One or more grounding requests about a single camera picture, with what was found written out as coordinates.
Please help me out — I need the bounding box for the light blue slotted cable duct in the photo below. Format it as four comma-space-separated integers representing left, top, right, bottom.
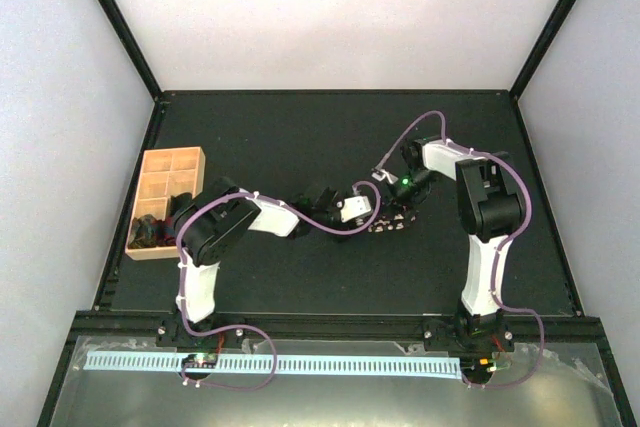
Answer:
83, 351, 462, 380

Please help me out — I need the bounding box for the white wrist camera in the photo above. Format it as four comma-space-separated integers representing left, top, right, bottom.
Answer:
339, 196, 373, 223
371, 169, 397, 185

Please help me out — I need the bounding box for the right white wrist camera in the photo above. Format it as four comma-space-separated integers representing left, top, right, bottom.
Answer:
371, 169, 397, 185

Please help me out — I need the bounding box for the right black frame post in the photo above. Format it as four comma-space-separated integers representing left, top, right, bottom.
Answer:
509, 0, 577, 100

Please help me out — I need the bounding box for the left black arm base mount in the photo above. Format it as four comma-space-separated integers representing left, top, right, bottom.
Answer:
156, 312, 248, 350

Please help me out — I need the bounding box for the black floral patterned tie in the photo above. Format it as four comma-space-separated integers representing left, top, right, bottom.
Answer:
367, 204, 417, 233

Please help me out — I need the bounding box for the purple cable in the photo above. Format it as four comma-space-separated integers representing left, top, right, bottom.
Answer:
175, 181, 381, 390
377, 111, 547, 392

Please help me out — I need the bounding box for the black frame post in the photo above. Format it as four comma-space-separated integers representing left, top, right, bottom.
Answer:
509, 0, 577, 100
97, 0, 162, 100

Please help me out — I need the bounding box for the wooden compartment box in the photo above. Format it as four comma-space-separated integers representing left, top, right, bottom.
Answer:
123, 146, 207, 262

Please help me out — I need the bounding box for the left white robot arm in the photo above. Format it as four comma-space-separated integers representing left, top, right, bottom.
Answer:
168, 177, 375, 346

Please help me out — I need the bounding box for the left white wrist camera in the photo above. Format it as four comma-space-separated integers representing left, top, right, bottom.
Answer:
339, 196, 373, 223

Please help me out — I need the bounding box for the dark rolled tie in box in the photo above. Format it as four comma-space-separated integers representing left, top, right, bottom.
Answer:
127, 214, 160, 249

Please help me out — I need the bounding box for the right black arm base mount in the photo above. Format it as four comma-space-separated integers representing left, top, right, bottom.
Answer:
422, 315, 514, 354

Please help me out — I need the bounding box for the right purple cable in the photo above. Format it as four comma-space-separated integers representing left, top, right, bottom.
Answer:
377, 111, 547, 392

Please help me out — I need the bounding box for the left black frame post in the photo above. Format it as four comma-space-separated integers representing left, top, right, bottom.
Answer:
97, 0, 162, 100

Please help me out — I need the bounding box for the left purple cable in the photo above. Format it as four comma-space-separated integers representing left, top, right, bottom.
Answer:
175, 181, 381, 390

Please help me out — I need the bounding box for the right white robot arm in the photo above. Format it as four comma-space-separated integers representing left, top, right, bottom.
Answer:
372, 139, 531, 350

